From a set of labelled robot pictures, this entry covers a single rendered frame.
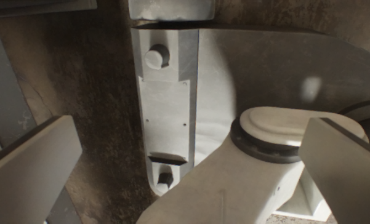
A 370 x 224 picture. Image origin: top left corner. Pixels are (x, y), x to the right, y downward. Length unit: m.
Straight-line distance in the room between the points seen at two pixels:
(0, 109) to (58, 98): 0.61
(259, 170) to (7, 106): 0.37
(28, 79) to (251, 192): 0.93
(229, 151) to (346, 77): 0.30
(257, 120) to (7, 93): 0.38
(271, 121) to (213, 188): 0.15
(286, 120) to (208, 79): 0.19
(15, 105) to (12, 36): 0.65
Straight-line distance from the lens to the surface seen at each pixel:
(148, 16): 0.44
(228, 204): 0.28
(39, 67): 0.95
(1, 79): 0.36
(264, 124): 0.35
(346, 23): 0.68
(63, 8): 0.76
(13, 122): 0.37
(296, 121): 0.38
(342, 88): 0.53
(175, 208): 0.24
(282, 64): 0.47
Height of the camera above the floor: 0.61
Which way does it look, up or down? 59 degrees down
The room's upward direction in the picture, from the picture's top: 156 degrees counter-clockwise
